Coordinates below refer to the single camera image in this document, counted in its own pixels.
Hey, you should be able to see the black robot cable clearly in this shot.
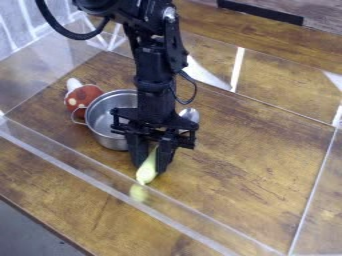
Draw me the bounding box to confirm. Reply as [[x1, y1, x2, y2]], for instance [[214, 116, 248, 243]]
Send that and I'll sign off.
[[33, 0, 111, 41]]

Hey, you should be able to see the black bar on table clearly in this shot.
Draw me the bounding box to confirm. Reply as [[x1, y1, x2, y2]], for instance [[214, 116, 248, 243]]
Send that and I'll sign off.
[[216, 0, 305, 26]]

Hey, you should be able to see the green handled metal spoon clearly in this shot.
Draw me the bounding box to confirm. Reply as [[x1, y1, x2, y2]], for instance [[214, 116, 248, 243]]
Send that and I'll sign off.
[[136, 108, 200, 185]]

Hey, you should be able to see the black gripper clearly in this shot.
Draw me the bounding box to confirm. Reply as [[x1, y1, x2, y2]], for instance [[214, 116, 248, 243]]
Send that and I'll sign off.
[[110, 108, 199, 174]]

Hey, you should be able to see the small steel pot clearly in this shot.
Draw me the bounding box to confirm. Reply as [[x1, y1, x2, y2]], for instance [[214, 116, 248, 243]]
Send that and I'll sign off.
[[71, 89, 138, 151]]

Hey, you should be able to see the red toy mushroom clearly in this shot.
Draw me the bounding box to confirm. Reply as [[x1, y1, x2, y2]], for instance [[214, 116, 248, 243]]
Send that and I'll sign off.
[[64, 78, 104, 118]]

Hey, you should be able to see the clear acrylic enclosure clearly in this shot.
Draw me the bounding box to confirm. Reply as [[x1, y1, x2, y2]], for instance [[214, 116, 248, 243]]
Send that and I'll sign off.
[[0, 0, 342, 256]]

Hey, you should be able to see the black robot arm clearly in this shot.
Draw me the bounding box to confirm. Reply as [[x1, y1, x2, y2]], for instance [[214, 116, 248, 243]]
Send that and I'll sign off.
[[73, 0, 199, 173]]

